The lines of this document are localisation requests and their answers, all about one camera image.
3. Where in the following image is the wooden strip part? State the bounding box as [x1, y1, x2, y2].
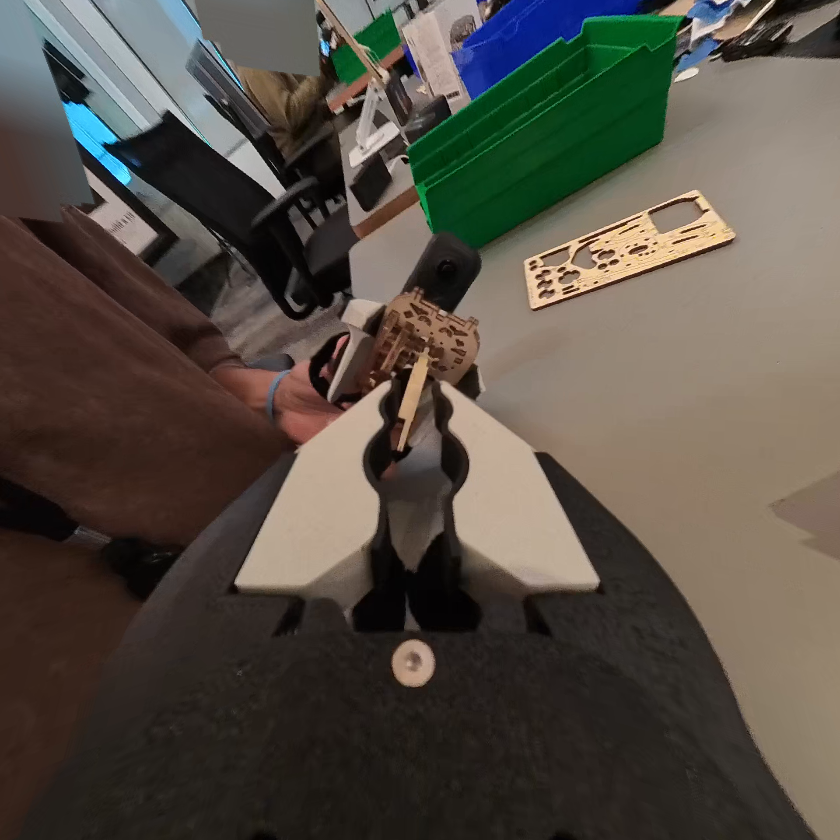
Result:
[395, 348, 432, 454]

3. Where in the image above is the person's left forearm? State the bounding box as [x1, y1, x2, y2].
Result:
[210, 363, 277, 424]

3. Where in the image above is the green plastic bin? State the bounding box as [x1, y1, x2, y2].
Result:
[407, 14, 685, 252]

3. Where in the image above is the printed white carton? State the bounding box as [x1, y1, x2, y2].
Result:
[400, 12, 469, 102]

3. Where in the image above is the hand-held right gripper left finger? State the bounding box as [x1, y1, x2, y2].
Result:
[234, 379, 401, 618]

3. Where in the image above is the small black box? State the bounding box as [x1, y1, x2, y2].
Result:
[349, 160, 396, 213]

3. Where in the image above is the pile of coloured scraps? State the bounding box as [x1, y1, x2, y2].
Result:
[675, 0, 840, 83]

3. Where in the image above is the blue wristband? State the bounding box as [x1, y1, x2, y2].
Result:
[264, 369, 294, 425]

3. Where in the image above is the blue plastic bin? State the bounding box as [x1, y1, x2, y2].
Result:
[451, 0, 652, 101]

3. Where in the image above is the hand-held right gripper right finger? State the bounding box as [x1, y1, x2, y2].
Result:
[433, 381, 601, 598]

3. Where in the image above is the assembled wooden model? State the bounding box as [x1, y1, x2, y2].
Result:
[363, 287, 481, 396]

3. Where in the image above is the person's left hand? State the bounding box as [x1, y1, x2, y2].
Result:
[272, 361, 358, 447]

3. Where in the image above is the black office chair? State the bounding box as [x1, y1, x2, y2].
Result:
[108, 110, 363, 322]

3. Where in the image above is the punched-out wooden part sheet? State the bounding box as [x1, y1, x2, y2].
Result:
[523, 189, 737, 311]

